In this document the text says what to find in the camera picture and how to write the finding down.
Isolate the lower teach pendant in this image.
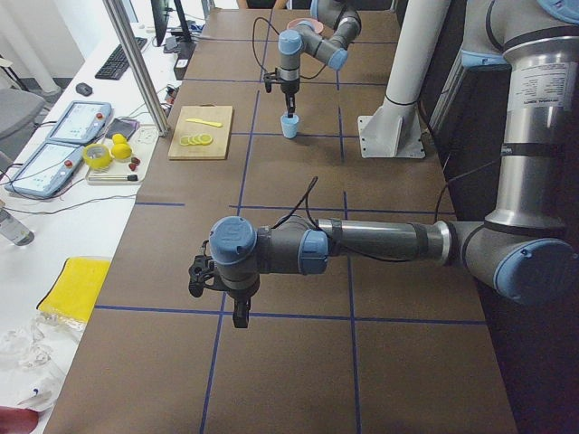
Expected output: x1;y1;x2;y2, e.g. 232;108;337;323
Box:
5;140;84;199

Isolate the yellow tape roll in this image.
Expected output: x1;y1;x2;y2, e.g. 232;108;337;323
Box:
82;144;112;170

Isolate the grey water bottle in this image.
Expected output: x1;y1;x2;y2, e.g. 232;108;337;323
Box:
0;208;34;246

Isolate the light blue cup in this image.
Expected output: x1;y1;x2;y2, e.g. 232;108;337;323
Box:
280;114;299;139

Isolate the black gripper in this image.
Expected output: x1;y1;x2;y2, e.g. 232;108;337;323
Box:
221;275;260;328
280;79;299;118

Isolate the white pedestal column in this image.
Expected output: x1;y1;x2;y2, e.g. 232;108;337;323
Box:
358;0;451;159

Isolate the white tray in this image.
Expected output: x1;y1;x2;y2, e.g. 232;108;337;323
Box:
83;125;158;185

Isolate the wooden cutting board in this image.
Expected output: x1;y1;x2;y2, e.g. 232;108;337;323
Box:
167;106;233;161

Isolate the pink bowl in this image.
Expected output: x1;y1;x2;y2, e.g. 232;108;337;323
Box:
286;17;324;34

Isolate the teach pendant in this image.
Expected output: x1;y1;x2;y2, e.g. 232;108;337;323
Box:
5;140;84;199
48;100;112;145

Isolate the upper teach pendant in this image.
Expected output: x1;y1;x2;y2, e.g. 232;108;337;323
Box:
48;100;112;145

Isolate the aluminium frame post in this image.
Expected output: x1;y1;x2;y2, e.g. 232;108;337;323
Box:
103;0;170;137

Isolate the clear plastic bag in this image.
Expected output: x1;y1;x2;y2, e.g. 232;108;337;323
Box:
1;313;86;412

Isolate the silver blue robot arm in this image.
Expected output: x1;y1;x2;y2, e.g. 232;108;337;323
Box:
268;1;362;118
189;1;578;328

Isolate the black computer mouse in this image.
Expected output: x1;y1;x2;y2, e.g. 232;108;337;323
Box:
75;82;93;97

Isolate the whole lemon two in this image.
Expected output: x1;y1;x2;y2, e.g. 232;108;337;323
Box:
110;143;132;160

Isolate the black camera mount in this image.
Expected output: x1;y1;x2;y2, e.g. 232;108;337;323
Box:
263;68;281;93
188;254;218;297

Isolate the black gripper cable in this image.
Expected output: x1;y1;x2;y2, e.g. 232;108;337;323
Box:
252;16;290;90

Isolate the black keyboard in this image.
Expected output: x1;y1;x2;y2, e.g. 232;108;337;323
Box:
95;44;129;80

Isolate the black monitor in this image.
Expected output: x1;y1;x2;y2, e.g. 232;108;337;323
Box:
149;0;198;56

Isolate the yellow plastic knife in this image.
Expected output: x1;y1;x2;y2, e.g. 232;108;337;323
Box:
185;118;223;127

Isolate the whole lemon one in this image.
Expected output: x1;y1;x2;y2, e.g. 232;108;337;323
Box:
111;133;128;145

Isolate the yellow cloth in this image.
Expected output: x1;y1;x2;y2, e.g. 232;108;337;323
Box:
36;257;111;324

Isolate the dark phone on table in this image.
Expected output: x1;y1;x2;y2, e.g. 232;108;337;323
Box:
105;118;140;139

